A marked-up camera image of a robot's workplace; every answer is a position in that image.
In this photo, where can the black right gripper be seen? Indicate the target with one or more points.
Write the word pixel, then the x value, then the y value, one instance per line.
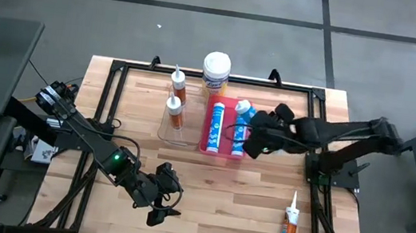
pixel 280 136

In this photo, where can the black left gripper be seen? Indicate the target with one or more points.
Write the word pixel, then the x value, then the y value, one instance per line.
pixel 147 193

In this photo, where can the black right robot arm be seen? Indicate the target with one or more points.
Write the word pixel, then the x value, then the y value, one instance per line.
pixel 350 133

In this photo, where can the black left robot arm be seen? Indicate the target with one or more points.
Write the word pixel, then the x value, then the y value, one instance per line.
pixel 85 134

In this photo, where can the Lysol wipes canister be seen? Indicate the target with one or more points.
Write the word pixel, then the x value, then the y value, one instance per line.
pixel 216 67

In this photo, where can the pink plastic bin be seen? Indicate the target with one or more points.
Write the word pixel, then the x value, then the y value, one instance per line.
pixel 226 143

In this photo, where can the clear plastic bin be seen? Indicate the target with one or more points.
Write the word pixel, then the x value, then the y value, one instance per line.
pixel 190 130

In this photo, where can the small white box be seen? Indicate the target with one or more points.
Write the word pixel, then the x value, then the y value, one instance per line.
pixel 43 153

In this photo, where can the black frame clamp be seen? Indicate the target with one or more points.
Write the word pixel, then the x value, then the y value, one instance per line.
pixel 275 76
pixel 155 61

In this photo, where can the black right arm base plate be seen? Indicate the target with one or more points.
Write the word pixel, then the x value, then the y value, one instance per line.
pixel 346 181

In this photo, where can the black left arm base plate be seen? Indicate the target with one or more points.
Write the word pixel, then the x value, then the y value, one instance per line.
pixel 67 143

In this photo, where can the black aluminium table frame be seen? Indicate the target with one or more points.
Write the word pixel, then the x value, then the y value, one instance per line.
pixel 138 68

